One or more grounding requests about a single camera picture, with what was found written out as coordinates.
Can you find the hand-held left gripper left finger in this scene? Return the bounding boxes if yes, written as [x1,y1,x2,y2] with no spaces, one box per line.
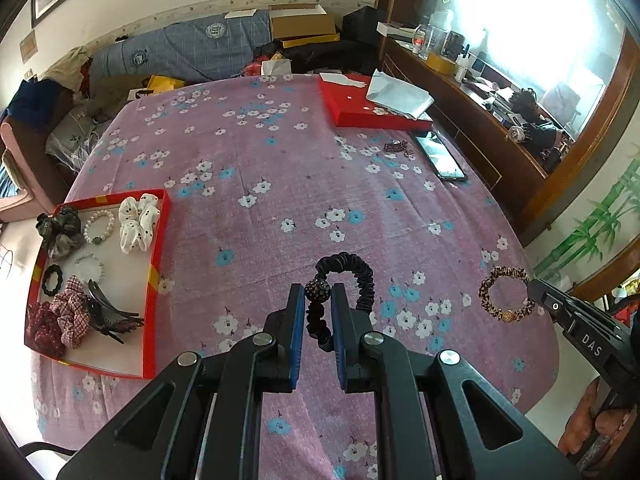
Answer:
[57,282,307,480]

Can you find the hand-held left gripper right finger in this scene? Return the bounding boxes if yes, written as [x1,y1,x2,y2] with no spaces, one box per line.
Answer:
[329,282,586,480]

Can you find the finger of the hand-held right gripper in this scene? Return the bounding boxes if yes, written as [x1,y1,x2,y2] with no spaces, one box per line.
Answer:
[527,278,577,328]

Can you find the leopard print scrunchie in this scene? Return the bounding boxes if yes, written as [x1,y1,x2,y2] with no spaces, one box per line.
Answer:
[479,266,536,323]

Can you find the black scrunchie with bead ball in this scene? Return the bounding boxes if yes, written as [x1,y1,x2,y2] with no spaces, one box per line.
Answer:
[304,252,377,353]

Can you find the red box white inside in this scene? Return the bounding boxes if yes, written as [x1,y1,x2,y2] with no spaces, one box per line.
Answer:
[25,188,172,380]

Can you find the black hair claw clip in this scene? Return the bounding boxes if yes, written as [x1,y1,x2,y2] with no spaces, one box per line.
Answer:
[87,279,146,345]

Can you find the white dotted scrunchie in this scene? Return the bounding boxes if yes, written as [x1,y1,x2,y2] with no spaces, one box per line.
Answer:
[118,193,162,255]

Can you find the pearl bracelet with green bead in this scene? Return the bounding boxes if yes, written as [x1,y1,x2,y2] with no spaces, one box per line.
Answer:
[82,209,117,247]

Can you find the white bead bracelet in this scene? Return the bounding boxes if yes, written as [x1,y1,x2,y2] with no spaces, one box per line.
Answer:
[74,254,107,283]

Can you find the red plaid scrunchie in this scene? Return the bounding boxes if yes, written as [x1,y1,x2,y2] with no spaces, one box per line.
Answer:
[49,275,98,350]

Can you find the grey camouflage scrunchie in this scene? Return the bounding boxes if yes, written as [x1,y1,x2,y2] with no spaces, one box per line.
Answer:
[35,208,86,261]

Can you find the black hair tie ring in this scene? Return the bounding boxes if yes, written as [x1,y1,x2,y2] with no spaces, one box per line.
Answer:
[41,266,65,296]

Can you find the person's right hand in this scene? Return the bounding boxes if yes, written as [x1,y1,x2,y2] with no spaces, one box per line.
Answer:
[557,377,638,461]

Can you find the purple floral tablecloth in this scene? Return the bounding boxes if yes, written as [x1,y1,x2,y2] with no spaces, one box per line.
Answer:
[30,72,561,480]

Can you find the black smartphone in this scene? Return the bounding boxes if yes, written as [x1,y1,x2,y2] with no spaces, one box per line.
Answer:
[412,131,468,182]

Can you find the wooden dresser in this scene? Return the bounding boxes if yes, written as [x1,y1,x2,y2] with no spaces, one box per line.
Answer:
[377,35,551,231]

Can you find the red box lid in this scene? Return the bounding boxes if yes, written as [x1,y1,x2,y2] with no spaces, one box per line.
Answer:
[318,74,435,128]

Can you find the folded white paper sheet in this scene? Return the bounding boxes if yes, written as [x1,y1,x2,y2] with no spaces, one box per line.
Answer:
[365,69,435,121]

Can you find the dark red dotted scrunchie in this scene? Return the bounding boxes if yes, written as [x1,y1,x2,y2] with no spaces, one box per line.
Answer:
[26,302,67,358]

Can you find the small yellow box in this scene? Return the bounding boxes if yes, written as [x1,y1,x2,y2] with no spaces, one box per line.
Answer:
[425,52,457,76]

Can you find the small white paper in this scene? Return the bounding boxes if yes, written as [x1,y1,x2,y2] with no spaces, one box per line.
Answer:
[319,72,368,88]

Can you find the wooden framed mirror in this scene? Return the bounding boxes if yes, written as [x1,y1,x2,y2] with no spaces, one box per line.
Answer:
[387,0,640,176]

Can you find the black clothing pile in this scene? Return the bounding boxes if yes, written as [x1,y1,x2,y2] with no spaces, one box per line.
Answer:
[255,40,381,75]

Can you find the glass jar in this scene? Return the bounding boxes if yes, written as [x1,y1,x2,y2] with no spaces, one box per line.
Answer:
[414,24,446,60]

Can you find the yellow bag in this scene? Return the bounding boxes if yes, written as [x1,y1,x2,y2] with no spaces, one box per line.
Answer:
[145,75,185,95]

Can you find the flat yellow brown box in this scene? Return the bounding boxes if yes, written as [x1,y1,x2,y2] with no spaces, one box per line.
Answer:
[279,34,342,50]

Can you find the grey bedding in plastic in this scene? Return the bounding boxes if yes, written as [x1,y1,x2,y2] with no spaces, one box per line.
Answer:
[45,107,113,176]

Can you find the blue quilt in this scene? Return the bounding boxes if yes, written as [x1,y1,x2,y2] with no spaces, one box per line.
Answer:
[90,10,276,83]

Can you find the white flat box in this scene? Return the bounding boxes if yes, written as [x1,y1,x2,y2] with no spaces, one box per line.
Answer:
[376,21,416,40]

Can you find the pink brown sofa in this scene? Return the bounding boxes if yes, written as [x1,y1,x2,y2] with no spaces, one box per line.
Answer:
[0,115,66,223]

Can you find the open cardboard box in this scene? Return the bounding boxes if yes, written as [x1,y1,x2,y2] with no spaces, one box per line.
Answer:
[269,4,337,41]

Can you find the black box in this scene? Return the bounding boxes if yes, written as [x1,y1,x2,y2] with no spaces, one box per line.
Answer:
[342,6,388,43]

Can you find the light blue cloth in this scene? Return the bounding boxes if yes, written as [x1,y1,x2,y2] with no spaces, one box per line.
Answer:
[0,152,21,198]

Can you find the beige clothing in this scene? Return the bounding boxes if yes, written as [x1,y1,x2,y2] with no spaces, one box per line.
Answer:
[42,46,93,92]

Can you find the dark blue garment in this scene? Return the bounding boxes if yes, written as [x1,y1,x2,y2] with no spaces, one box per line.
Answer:
[7,79,58,118]

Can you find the bamboo wall decal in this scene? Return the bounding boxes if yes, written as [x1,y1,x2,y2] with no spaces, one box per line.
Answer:
[530,160,640,281]

